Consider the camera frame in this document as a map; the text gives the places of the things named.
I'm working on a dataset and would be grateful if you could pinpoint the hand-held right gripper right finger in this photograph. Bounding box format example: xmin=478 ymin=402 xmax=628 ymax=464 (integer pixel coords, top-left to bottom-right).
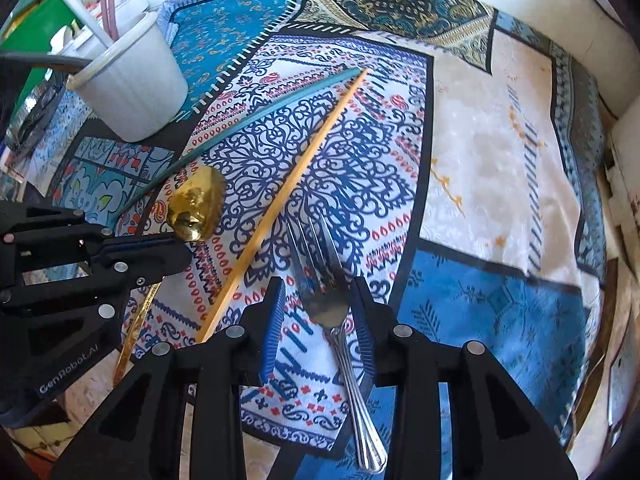
xmin=347 ymin=276 xmax=581 ymax=480

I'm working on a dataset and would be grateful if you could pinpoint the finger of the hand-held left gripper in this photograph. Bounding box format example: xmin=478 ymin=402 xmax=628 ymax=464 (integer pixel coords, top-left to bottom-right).
xmin=0 ymin=205 xmax=177 ymax=261
xmin=0 ymin=247 xmax=193 ymax=317

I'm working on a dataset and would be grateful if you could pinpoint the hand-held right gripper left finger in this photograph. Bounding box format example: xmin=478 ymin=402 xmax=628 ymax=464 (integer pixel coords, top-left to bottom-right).
xmin=50 ymin=276 xmax=286 ymax=480

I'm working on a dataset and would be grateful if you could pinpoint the silver fork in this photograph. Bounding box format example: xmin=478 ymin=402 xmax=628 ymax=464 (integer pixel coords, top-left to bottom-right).
xmin=285 ymin=215 xmax=390 ymax=473

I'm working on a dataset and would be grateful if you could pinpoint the gold spoon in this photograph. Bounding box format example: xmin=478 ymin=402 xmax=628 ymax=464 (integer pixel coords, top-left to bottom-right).
xmin=112 ymin=166 xmax=228 ymax=386

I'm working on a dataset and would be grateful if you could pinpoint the white ribbed cup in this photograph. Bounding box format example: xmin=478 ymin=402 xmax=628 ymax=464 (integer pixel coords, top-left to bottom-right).
xmin=67 ymin=10 xmax=190 ymax=143

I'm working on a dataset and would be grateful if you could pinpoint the yellow chopstick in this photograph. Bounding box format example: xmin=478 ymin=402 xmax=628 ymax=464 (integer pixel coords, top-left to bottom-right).
xmin=194 ymin=67 xmax=370 ymax=345

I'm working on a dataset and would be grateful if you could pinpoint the teal chopstick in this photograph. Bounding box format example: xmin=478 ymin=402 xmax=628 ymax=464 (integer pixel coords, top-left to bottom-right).
xmin=107 ymin=66 xmax=371 ymax=223

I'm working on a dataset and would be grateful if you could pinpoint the patterned patchwork tablecloth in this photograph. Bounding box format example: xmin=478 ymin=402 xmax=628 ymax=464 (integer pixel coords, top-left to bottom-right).
xmin=20 ymin=0 xmax=617 ymax=480

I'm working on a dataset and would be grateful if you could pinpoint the green box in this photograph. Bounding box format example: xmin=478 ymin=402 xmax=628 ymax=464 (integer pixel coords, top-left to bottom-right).
xmin=0 ymin=0 xmax=76 ymax=111

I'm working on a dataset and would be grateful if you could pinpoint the white chopstick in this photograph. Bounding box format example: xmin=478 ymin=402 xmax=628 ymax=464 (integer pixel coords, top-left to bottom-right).
xmin=44 ymin=0 xmax=115 ymax=47

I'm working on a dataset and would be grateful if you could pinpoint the pink chopstick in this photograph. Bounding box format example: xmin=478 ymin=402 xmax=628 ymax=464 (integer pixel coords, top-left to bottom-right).
xmin=101 ymin=0 xmax=122 ymax=42

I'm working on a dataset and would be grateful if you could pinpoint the worn white appliance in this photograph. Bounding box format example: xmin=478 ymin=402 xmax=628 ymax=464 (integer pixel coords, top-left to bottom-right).
xmin=602 ymin=107 xmax=640 ymax=263

